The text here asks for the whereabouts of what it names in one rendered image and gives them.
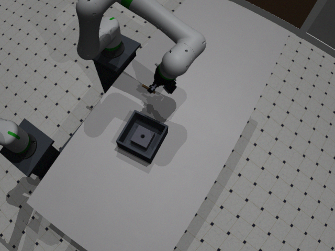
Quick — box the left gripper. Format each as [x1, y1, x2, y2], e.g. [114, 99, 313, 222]
[147, 74, 166, 93]

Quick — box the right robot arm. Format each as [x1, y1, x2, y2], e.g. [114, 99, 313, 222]
[0, 118, 37, 159]

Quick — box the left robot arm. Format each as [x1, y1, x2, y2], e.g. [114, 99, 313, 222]
[76, 0, 206, 94]

